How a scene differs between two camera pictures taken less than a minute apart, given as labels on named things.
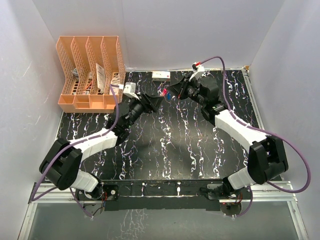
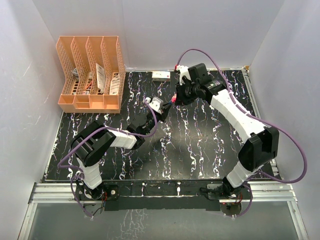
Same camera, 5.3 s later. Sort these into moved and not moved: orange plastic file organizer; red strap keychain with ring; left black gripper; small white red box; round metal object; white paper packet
Moved: red strap keychain with ring; left black gripper
Not moved: small white red box; white paper packet; orange plastic file organizer; round metal object
